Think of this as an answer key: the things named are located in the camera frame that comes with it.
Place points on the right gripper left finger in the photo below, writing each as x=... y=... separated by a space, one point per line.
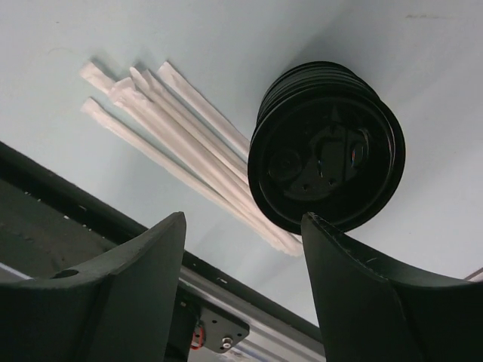
x=115 y=307

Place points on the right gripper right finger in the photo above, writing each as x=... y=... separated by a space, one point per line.
x=372 y=307

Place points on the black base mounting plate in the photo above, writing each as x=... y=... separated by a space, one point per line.
x=49 y=225

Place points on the stack of black lids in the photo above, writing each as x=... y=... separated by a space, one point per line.
x=324 y=142

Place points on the white wrapped straws bundle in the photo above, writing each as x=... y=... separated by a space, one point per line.
x=210 y=152

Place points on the aluminium frame rail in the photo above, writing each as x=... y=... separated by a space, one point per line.
x=269 y=339

